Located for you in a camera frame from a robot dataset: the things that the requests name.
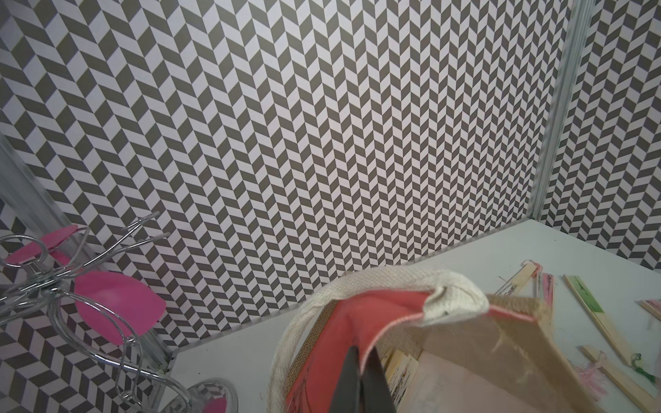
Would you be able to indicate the pink blue folding fan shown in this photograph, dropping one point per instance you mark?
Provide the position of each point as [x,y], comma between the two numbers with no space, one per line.
[652,306]

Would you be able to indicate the burlap red tote bag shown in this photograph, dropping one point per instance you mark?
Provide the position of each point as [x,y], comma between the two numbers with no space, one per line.
[477,352]

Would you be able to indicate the green folding fan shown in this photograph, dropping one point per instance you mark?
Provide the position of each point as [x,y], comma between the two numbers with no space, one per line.
[605,324]

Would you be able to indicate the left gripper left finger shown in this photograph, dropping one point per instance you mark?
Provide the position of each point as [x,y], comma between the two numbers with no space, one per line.
[347,394]

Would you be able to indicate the black print bamboo fan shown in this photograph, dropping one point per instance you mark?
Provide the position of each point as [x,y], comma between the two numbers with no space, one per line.
[400,370]

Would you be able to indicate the pink tassel folding fan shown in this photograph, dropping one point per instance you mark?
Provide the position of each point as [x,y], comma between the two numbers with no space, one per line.
[514,285]

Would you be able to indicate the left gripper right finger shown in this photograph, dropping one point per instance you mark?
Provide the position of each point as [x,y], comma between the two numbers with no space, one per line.
[374,388]

